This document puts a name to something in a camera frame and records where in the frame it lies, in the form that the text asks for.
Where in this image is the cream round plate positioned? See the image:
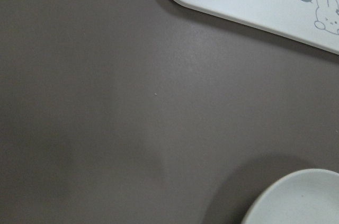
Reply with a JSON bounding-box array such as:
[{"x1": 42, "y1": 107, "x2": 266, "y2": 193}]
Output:
[{"x1": 242, "y1": 169, "x2": 338, "y2": 223}]

